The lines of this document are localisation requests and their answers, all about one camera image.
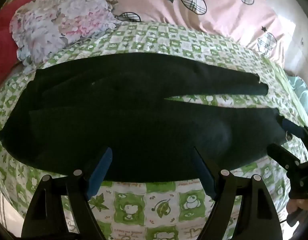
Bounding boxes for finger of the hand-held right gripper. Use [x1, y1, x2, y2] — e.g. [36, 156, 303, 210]
[276, 115, 308, 143]
[266, 144, 304, 178]

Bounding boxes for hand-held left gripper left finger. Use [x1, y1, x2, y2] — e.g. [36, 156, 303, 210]
[21, 147, 113, 240]

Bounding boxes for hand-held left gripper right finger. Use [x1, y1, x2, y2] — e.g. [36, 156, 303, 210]
[193, 146, 284, 240]

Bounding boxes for black pants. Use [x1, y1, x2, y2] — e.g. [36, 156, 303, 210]
[0, 52, 292, 183]

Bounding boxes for person's right hand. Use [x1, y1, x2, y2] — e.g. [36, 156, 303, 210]
[286, 198, 308, 218]

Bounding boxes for teal patterned cloth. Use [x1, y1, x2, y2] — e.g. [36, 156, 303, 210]
[286, 76, 308, 120]

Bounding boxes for green checkered bedsheet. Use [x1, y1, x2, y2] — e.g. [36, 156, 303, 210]
[0, 21, 308, 240]

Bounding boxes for white wardrobe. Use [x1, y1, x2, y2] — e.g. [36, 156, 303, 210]
[265, 0, 308, 78]

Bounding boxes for floral ruffled pillow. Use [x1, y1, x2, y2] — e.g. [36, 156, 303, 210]
[9, 0, 124, 67]

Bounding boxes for red cloth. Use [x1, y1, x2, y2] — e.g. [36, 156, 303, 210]
[0, 0, 69, 88]

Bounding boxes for pink duvet with plaid hearts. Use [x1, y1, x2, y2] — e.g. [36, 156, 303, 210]
[48, 0, 287, 68]

